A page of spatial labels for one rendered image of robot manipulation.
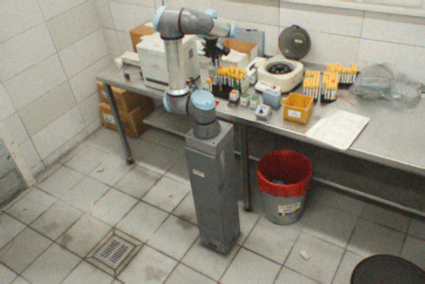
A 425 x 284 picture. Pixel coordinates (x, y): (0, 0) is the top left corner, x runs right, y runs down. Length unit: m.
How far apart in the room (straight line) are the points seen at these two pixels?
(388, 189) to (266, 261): 0.92
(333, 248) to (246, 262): 0.57
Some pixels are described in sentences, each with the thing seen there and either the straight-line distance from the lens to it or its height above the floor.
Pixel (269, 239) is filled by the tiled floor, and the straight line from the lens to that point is 2.74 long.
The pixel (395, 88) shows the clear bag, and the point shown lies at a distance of 2.46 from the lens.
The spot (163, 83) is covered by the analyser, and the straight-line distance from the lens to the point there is 2.57.
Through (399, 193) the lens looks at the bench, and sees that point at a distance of 2.79.
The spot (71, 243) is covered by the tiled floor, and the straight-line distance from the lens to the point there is 3.03.
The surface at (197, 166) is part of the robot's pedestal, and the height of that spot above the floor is 0.76.
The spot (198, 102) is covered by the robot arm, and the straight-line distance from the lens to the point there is 1.89.
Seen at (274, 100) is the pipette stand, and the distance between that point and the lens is 2.30.
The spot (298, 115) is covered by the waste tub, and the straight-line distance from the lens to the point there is 2.20.
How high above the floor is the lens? 2.22
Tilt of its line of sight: 39 degrees down
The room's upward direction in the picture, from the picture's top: 7 degrees counter-clockwise
